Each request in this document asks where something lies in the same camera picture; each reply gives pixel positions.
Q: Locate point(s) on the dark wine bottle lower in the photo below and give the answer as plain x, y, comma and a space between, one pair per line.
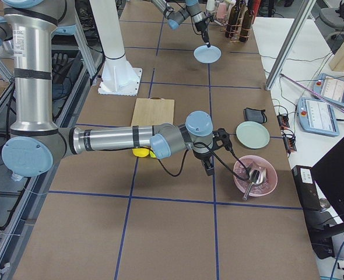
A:
247, 22

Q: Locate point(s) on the far blue teach pendant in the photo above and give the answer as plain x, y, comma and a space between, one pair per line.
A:
330, 87

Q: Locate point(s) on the black orange power strip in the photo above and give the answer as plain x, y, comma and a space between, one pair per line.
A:
288, 136

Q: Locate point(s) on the bamboo cutting board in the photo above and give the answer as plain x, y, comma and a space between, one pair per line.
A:
153, 112

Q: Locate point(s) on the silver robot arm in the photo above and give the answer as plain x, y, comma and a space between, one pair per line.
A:
36, 142
192, 10

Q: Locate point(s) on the silver metal scoop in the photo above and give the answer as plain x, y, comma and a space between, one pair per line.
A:
257, 177

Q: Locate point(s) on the pink bowl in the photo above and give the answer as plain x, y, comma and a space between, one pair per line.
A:
246, 164

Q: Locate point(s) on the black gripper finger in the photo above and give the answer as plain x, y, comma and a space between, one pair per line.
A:
205, 37
209, 168

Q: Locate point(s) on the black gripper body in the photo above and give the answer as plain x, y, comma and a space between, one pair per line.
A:
200, 27
203, 157

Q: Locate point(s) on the yellow lemon near board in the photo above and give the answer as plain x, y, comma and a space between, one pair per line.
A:
141, 152

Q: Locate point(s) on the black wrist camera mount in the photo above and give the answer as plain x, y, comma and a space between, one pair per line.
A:
221, 139

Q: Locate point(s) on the black desktop computer box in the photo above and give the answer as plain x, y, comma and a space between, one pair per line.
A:
315, 215

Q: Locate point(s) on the dark wine bottle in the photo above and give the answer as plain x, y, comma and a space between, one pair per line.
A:
247, 22
233, 18

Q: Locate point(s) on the white blue plate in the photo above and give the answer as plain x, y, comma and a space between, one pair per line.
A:
207, 55

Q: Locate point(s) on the copper wire bottle rack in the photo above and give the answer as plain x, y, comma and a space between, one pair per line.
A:
239, 32

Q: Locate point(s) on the black computer monitor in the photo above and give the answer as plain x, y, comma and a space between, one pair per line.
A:
328, 173

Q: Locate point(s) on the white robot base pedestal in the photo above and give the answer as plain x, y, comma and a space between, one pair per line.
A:
118, 76

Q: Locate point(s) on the yellow lemon far side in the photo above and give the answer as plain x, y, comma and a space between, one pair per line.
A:
151, 154

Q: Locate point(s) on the near blue teach pendant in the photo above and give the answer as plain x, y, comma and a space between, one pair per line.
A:
317, 117

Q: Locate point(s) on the blue teach pendant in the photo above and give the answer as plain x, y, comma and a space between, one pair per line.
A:
317, 117
330, 87

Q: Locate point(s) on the light green plate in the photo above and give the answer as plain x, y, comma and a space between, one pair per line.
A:
252, 135

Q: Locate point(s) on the aluminium frame post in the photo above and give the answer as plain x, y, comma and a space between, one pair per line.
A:
290, 39

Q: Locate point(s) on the grey folded cloth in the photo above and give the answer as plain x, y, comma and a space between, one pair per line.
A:
255, 115

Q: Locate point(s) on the dark wine bottle upper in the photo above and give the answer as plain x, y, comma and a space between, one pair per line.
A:
233, 18

